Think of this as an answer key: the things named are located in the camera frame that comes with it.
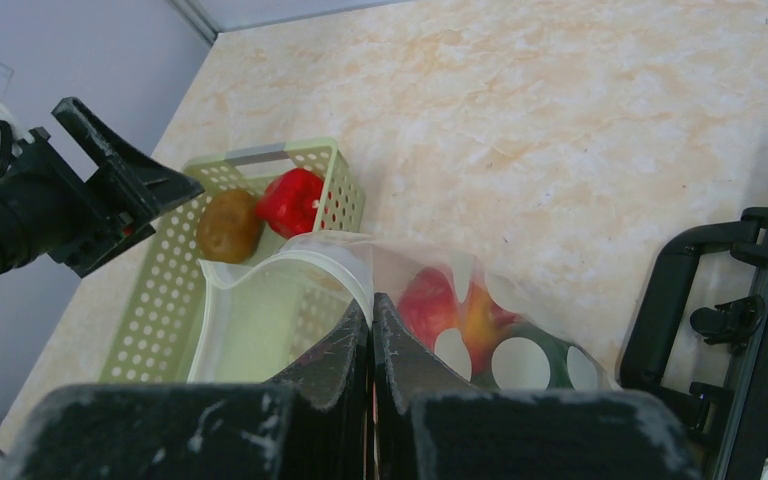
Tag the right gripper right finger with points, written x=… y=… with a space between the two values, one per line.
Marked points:
x=432 y=424

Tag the clear polka dot zip bag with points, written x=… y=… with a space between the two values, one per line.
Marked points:
x=388 y=266

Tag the green perforated plastic basket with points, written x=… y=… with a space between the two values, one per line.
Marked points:
x=187 y=321

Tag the black case with poker chips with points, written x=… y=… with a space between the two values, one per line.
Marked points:
x=727 y=422

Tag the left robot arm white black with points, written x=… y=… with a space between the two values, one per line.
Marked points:
x=14 y=233

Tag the red apple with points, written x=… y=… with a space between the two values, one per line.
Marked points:
x=455 y=329

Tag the dark green avocado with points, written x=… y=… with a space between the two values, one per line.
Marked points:
x=532 y=359

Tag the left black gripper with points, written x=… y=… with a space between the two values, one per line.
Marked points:
x=85 y=224

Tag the red bell pepper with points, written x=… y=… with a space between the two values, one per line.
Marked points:
x=290 y=203

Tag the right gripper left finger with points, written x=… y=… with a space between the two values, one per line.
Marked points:
x=306 y=422

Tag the brown potato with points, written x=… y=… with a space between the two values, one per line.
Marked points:
x=229 y=229

